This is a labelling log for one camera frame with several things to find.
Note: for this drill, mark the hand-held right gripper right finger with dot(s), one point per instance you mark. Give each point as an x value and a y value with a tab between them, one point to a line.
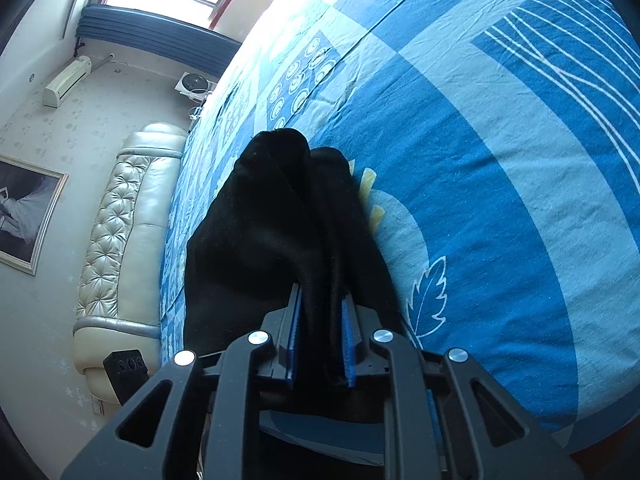
348	345

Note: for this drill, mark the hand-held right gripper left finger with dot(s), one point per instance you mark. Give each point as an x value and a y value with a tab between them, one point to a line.
295	340

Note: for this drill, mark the black pants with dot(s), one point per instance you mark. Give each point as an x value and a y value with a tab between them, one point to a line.
270	240

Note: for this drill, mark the cream leather headboard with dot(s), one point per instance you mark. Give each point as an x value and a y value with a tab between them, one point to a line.
130	240

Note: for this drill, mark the blue patterned bedsheet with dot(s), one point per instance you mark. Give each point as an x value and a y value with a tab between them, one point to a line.
500	185

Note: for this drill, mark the white round fan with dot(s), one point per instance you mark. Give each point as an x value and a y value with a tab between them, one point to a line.
195	84

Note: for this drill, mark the white air conditioner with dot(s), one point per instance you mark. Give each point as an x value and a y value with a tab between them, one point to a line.
65	82

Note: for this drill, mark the dark blue curtain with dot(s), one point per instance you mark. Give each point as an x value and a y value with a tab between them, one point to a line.
150	35

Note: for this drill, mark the framed wall picture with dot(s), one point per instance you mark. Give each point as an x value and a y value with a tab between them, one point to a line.
25	210

